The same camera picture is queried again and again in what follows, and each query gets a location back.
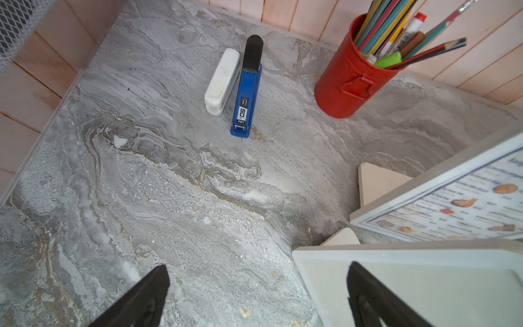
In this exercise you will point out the white wire mesh shelf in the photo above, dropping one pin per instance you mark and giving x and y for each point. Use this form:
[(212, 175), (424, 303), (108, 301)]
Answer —
[(19, 19)]

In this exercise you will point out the red metal pen cup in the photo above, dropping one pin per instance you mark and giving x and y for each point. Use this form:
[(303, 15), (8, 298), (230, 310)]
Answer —
[(350, 80)]

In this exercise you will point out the white menu holder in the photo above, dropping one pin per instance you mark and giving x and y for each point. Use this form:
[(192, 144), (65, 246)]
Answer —
[(449, 283), (466, 161)]

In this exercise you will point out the blue stapler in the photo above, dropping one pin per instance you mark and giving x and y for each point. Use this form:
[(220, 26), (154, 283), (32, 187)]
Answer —
[(248, 88)]

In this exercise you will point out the Dim Sum Inn menu middle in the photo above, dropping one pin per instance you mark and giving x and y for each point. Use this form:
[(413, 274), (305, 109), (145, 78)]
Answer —
[(485, 203)]

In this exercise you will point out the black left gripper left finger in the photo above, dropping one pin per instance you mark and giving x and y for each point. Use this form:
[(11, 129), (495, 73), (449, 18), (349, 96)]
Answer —
[(142, 305)]

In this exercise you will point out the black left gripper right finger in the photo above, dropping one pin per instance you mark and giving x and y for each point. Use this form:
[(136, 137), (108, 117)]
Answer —
[(373, 304)]

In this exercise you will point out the pencils and pens bundle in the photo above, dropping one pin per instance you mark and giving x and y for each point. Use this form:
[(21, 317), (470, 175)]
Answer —
[(390, 38)]

